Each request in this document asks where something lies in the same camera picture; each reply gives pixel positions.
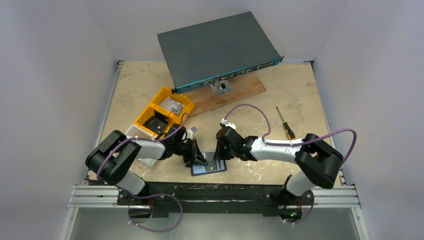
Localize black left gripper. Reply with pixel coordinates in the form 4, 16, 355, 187
173, 137, 207, 165

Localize navy blue card holder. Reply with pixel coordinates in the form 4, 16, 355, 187
190, 151, 227, 176

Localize dark grey credit card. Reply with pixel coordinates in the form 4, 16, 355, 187
204, 151, 225, 173

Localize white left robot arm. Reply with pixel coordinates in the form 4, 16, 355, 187
85, 123, 208, 205

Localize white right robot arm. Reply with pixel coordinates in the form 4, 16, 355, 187
214, 126, 344, 204

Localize grey cards in bin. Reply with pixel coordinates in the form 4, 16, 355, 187
159, 96, 184, 115

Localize white plastic bin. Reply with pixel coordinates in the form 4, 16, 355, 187
124, 123, 157, 168

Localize black item in bin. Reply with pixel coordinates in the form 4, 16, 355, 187
143, 110, 169, 135

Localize wooden board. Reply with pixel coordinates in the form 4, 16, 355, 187
184, 73, 266, 117

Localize yellow plastic bin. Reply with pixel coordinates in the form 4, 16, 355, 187
133, 86, 195, 137

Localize yellow black screwdriver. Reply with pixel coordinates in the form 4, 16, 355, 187
275, 106, 296, 140

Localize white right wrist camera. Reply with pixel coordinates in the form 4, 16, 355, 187
219, 118, 237, 130

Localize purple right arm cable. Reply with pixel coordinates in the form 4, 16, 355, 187
224, 103, 358, 165

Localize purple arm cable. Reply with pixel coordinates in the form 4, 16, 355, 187
224, 103, 358, 165
96, 112, 189, 181

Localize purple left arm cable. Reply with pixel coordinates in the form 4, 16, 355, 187
96, 112, 189, 181

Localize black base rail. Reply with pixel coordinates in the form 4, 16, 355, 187
117, 182, 314, 220

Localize grey metal switch stand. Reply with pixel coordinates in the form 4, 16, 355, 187
210, 80, 233, 96

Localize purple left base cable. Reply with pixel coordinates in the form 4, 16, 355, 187
127, 193, 184, 234

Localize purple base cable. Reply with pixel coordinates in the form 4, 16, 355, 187
127, 193, 184, 234
283, 192, 316, 226

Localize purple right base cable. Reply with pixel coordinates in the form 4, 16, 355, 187
283, 192, 316, 226

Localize grey network switch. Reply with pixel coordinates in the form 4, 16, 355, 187
157, 11, 284, 94

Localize aluminium frame rail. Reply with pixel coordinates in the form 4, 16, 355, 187
68, 185, 120, 208

